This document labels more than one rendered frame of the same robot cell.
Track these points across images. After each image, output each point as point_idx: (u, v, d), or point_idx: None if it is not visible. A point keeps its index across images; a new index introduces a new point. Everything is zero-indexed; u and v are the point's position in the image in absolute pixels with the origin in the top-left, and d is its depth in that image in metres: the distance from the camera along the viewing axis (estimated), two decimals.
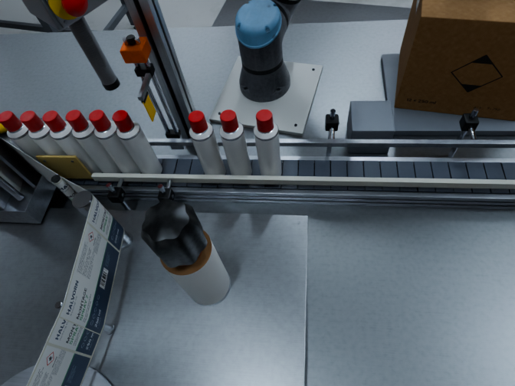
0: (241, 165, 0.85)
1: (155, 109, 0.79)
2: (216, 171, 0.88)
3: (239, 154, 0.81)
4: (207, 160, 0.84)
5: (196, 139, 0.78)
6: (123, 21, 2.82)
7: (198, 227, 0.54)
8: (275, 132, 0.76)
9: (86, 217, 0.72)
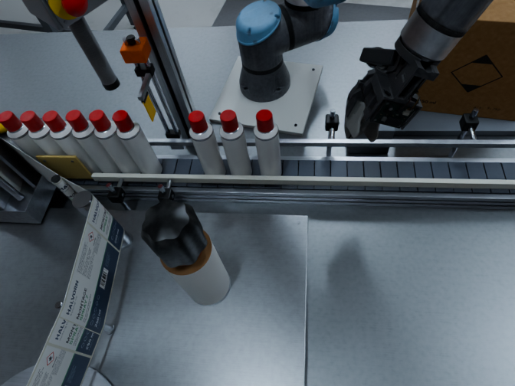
0: (241, 165, 0.85)
1: (155, 109, 0.79)
2: (216, 171, 0.88)
3: (239, 154, 0.81)
4: (207, 160, 0.84)
5: (196, 139, 0.78)
6: (123, 21, 2.82)
7: (198, 227, 0.54)
8: (275, 132, 0.76)
9: (86, 217, 0.72)
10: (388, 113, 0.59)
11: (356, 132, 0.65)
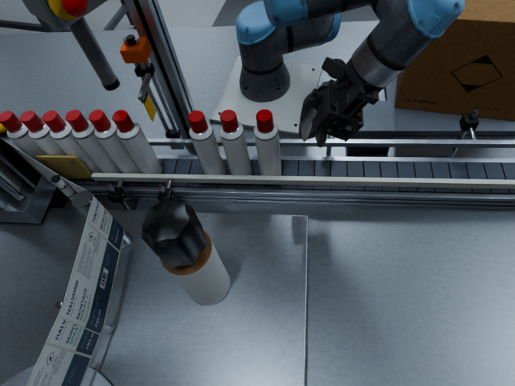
0: (241, 165, 0.85)
1: (155, 109, 0.79)
2: (216, 171, 0.88)
3: (239, 154, 0.81)
4: (207, 160, 0.84)
5: (196, 139, 0.78)
6: (123, 21, 2.82)
7: (198, 227, 0.54)
8: (275, 132, 0.76)
9: (86, 217, 0.72)
10: (332, 126, 0.64)
11: (306, 136, 0.70)
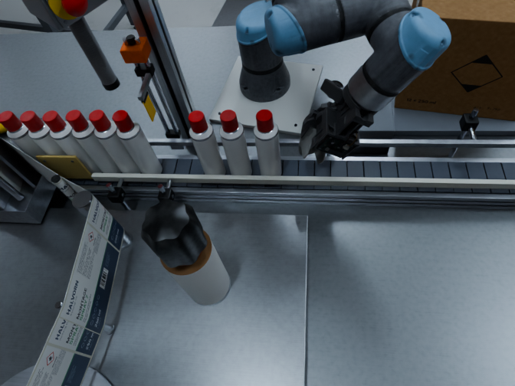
0: (241, 165, 0.85)
1: (155, 109, 0.79)
2: (216, 171, 0.88)
3: (239, 154, 0.81)
4: (207, 160, 0.84)
5: (196, 139, 0.78)
6: (123, 21, 2.82)
7: (198, 227, 0.54)
8: (275, 132, 0.76)
9: (86, 217, 0.72)
10: (330, 145, 0.68)
11: (306, 153, 0.75)
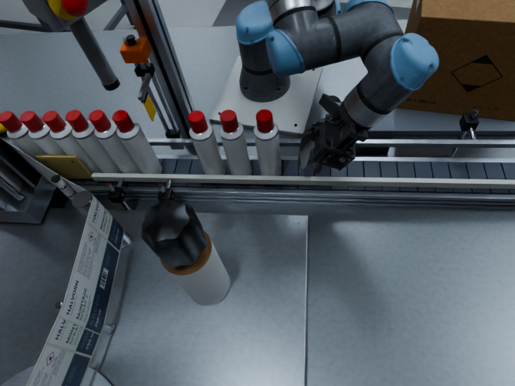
0: (241, 165, 0.85)
1: (155, 109, 0.79)
2: (216, 171, 0.88)
3: (239, 154, 0.81)
4: (207, 160, 0.84)
5: (196, 139, 0.78)
6: (123, 21, 2.82)
7: (198, 227, 0.54)
8: (275, 132, 0.76)
9: (86, 217, 0.72)
10: (327, 158, 0.73)
11: (304, 165, 0.79)
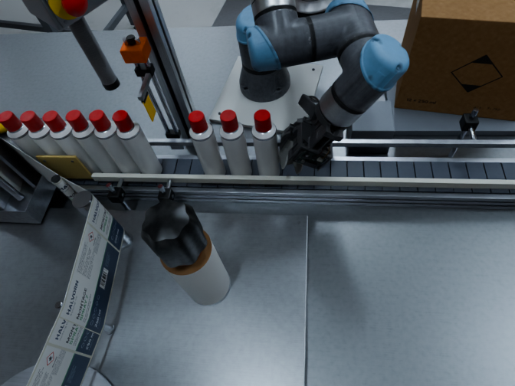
0: (241, 165, 0.85)
1: (155, 109, 0.79)
2: (216, 171, 0.88)
3: (239, 154, 0.81)
4: (207, 160, 0.84)
5: (196, 139, 0.78)
6: (123, 21, 2.82)
7: (198, 227, 0.54)
8: (273, 132, 0.76)
9: (86, 217, 0.72)
10: (305, 158, 0.73)
11: (283, 165, 0.80)
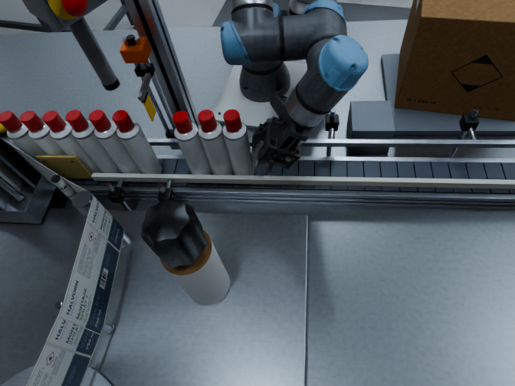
0: (222, 165, 0.86)
1: (155, 109, 0.79)
2: (202, 171, 0.88)
3: (219, 153, 0.82)
4: (193, 160, 0.84)
5: (181, 139, 0.78)
6: (123, 21, 2.82)
7: (198, 227, 0.54)
8: (243, 132, 0.77)
9: (86, 217, 0.72)
10: (273, 158, 0.74)
11: (255, 164, 0.80)
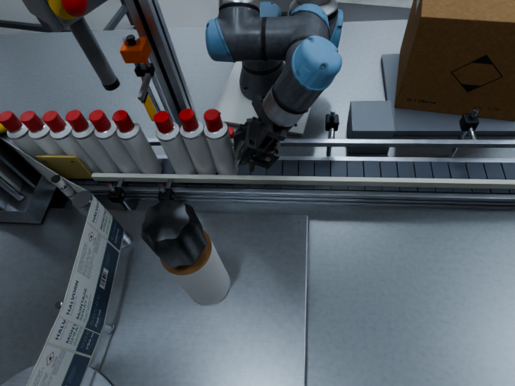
0: (205, 163, 0.86)
1: (155, 109, 0.79)
2: (186, 170, 0.89)
3: (201, 152, 0.83)
4: (176, 160, 0.84)
5: (163, 139, 0.79)
6: (123, 21, 2.82)
7: (198, 227, 0.54)
8: (223, 132, 0.78)
9: (86, 217, 0.72)
10: (253, 158, 0.74)
11: (236, 164, 0.81)
